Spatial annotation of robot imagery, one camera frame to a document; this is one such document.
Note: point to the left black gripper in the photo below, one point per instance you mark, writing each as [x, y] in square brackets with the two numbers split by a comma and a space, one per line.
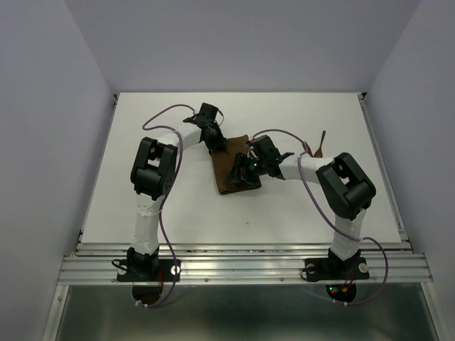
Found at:
[219, 145]

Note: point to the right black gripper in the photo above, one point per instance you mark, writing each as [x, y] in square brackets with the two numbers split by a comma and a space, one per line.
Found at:
[245, 180]

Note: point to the brown cloth napkin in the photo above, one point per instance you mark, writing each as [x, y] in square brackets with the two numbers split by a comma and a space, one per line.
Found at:
[223, 165]

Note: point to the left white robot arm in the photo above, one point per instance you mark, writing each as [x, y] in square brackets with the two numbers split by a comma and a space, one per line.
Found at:
[154, 171]

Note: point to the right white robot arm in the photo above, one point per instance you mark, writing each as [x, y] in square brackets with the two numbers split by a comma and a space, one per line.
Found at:
[337, 186]

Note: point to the brown wooden spoon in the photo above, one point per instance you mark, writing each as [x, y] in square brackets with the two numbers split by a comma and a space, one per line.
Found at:
[318, 153]

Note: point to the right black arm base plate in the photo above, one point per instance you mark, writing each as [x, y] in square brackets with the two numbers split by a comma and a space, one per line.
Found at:
[326, 269]

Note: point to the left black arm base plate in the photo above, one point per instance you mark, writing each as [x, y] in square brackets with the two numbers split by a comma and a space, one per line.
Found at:
[166, 271]

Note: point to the aluminium front rail frame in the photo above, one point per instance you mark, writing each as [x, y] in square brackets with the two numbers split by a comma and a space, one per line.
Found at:
[255, 264]

